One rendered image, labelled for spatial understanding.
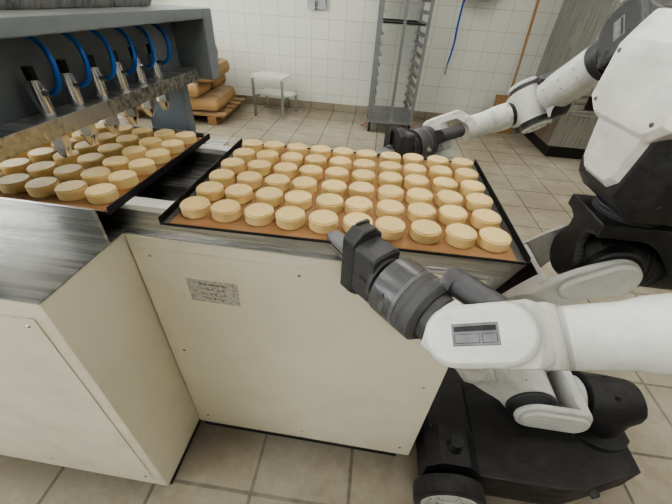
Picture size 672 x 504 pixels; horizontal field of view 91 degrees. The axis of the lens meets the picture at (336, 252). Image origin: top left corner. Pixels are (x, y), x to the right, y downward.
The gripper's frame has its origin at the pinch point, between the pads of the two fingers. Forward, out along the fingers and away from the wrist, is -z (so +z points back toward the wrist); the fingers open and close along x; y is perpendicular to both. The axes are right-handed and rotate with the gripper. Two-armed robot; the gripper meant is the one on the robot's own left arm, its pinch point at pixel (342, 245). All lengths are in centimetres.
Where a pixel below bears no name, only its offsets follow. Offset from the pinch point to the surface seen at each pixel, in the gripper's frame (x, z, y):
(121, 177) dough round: 2.2, -39.3, 23.4
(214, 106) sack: -70, -353, -107
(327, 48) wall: -18, -341, -252
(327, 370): -41.7, -4.3, -1.6
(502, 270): -5.2, 16.4, -23.2
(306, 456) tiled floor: -90, -7, 4
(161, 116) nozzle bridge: 1, -81, 5
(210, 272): -13.6, -21.9, 15.7
